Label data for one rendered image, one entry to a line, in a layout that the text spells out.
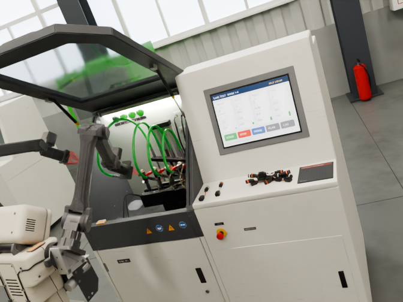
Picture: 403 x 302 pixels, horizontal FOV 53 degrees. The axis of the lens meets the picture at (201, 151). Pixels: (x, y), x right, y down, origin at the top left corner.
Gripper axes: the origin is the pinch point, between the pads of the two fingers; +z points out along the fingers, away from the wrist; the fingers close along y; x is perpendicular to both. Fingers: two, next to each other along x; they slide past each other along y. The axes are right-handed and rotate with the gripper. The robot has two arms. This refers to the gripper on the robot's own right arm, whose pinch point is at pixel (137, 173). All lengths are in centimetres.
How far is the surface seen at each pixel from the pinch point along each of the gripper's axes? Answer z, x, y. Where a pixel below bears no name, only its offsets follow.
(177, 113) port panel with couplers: 14.3, -11.4, 39.7
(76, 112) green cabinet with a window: 133, 259, 119
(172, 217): 2.9, -27.3, -23.4
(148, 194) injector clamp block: 10.4, -1.1, -9.7
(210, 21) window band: 243, 151, 284
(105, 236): -1.4, 15.6, -35.9
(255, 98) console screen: 5, -69, 37
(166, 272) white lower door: 23, -11, -51
